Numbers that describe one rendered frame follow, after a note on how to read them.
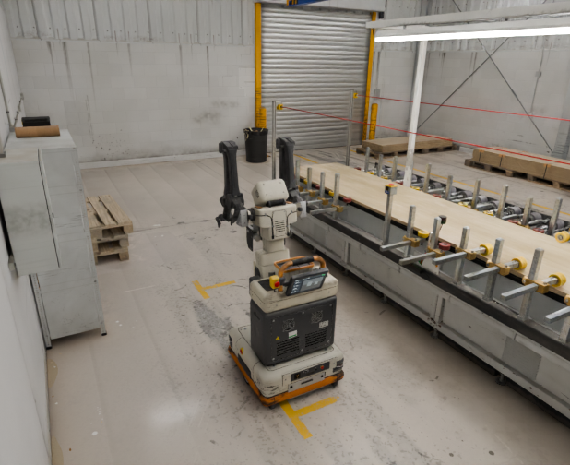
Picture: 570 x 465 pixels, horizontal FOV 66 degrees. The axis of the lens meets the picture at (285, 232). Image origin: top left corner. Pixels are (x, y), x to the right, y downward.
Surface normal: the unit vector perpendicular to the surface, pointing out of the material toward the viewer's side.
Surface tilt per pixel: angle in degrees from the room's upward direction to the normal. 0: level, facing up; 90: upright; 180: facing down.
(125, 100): 90
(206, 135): 90
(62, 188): 90
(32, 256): 90
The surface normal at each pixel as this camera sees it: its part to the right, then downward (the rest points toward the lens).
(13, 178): 0.47, 0.33
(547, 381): -0.87, 0.22
